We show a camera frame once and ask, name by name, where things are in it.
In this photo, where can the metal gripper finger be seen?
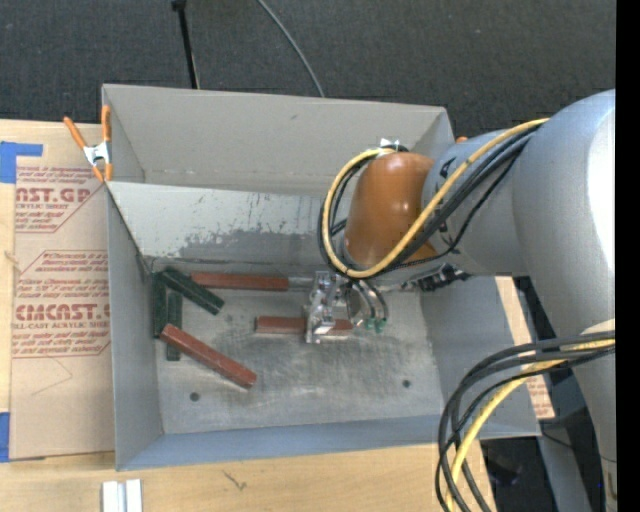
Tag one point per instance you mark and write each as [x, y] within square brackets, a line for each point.
[320, 334]
[320, 307]

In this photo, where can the grey metal bin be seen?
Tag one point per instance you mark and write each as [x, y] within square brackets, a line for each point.
[300, 370]

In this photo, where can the red-brown flat block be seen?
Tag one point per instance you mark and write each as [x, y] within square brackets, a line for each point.
[277, 324]
[240, 281]
[210, 356]

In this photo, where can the dark green flat block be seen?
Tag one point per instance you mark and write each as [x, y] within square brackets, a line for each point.
[174, 312]
[159, 310]
[195, 292]

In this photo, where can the brown cardboard board, red print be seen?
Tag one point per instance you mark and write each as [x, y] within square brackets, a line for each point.
[55, 350]

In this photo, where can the black cylinder on white bracket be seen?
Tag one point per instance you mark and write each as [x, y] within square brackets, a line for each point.
[440, 278]

